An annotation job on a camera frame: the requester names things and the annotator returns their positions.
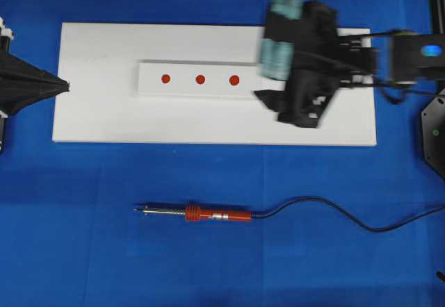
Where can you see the white foam board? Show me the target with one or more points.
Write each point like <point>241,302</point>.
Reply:
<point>101,64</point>

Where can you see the white raised strip board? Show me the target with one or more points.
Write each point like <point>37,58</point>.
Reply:
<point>202,80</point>

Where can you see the blue table cover cloth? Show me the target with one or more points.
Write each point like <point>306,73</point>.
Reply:
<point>70,237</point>

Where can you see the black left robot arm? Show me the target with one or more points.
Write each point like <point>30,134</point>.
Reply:
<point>7,36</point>

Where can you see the black aluminium frame post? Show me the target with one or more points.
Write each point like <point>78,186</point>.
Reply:
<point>437,15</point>

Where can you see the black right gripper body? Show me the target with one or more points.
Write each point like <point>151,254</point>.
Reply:
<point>321,50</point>

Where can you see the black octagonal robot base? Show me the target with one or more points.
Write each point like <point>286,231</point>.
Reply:
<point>432,124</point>

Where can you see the orange soldering iron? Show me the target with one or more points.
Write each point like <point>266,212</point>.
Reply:
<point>195,213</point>

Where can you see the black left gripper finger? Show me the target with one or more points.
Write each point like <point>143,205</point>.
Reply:
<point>23,84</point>

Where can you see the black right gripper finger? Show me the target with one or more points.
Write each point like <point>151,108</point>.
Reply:
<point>274,100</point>
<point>305,101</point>

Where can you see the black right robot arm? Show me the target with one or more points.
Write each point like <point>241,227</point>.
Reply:
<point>413,57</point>

